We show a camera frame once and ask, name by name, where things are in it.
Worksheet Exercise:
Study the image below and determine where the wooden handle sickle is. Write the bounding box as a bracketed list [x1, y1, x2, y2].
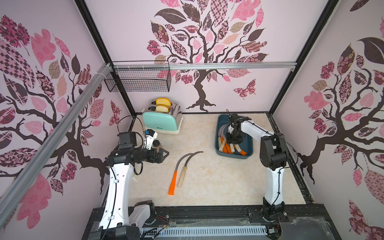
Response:
[235, 144, 242, 153]
[229, 144, 235, 154]
[177, 151, 203, 188]
[218, 125, 228, 153]

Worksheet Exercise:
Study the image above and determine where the pale bread slice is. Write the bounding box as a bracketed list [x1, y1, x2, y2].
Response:
[155, 105, 170, 113]

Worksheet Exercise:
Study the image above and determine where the mint green toaster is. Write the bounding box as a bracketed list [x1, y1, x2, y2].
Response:
[143, 101, 184, 134]

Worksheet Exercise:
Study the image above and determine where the white vented cable duct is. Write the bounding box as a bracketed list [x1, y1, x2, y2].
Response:
[141, 226, 268, 239]

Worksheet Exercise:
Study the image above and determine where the black wire basket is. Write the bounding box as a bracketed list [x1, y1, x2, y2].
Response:
[104, 60, 172, 92]

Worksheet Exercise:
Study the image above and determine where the black lid spice jar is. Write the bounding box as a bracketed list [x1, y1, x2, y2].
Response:
[152, 140, 162, 150]

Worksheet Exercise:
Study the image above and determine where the teal plastic storage box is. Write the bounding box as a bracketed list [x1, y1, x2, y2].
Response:
[215, 114, 254, 160]

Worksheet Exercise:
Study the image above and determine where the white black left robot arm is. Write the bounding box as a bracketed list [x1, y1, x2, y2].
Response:
[87, 148, 169, 240]

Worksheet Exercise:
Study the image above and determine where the aluminium rail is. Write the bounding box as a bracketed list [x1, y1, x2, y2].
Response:
[1, 63, 113, 227]
[114, 62, 297, 71]

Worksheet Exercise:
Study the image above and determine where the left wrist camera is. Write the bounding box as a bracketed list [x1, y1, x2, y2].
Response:
[117, 128, 159, 151]

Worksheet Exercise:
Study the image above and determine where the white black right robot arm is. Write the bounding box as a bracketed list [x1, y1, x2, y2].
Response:
[226, 114, 289, 222]

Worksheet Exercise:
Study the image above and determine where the yellow bread slice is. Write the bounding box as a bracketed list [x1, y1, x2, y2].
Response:
[156, 98, 172, 107]

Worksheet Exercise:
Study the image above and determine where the aluminium rail left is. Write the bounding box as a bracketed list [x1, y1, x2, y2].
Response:
[1, 63, 113, 227]

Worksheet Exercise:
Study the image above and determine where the aluminium rail back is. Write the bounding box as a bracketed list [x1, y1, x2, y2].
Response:
[114, 62, 297, 71]

